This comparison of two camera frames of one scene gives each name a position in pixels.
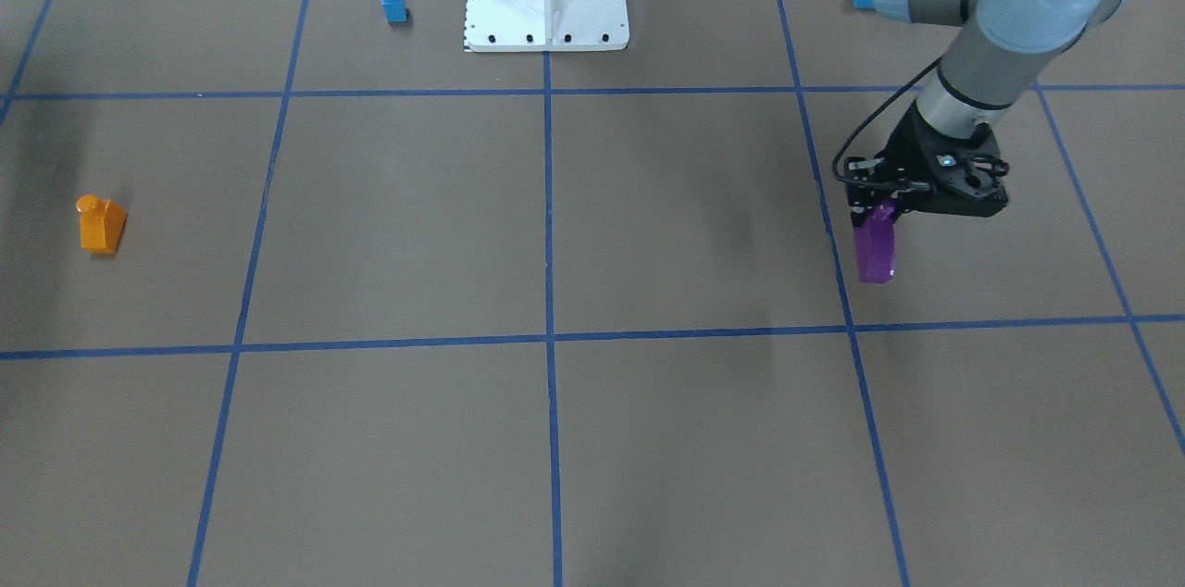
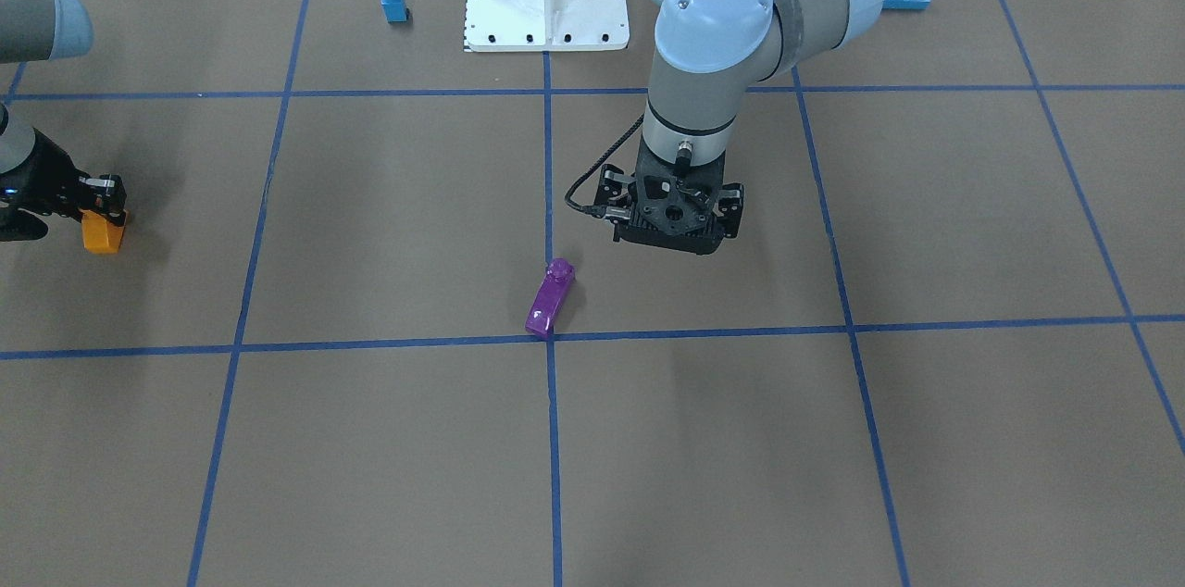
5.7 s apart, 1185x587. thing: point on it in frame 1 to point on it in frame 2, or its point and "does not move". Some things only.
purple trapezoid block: [875, 243] to [558, 278]
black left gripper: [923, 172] to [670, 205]
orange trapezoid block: [101, 222] does not move
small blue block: [392, 3] does not move
